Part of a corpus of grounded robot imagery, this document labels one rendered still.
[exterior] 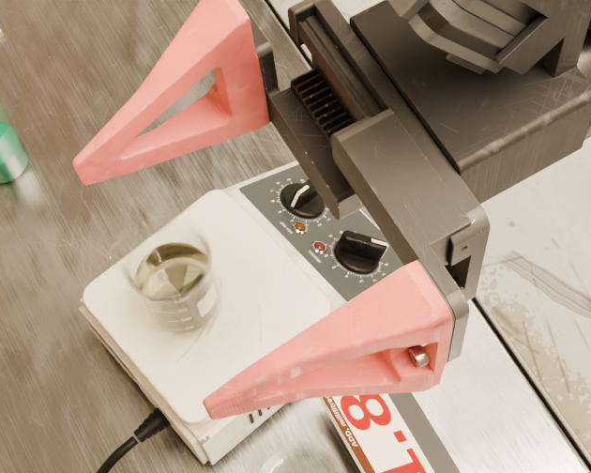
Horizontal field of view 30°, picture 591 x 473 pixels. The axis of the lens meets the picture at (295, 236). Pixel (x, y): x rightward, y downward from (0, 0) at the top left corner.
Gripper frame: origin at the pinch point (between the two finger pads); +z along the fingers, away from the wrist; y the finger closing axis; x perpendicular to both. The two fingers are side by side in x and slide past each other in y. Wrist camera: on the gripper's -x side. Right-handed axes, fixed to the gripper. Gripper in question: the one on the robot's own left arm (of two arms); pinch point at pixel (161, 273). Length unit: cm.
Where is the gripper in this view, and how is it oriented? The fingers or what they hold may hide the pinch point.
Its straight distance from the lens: 36.3
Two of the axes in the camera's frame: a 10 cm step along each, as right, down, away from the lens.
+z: -8.7, 4.7, -1.5
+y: 4.9, 7.8, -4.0
